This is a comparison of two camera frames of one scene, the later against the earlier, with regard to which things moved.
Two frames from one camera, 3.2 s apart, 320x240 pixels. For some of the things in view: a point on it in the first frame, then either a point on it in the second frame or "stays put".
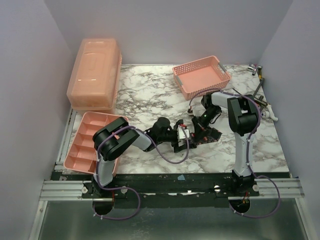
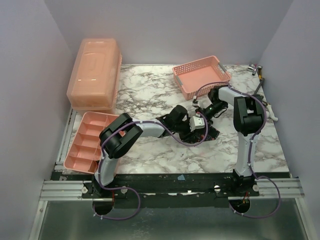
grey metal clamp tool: [267, 110] stays put
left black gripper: [176, 148] -> [186, 122]
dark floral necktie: [203, 135] stays put
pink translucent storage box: [94, 83] stays put
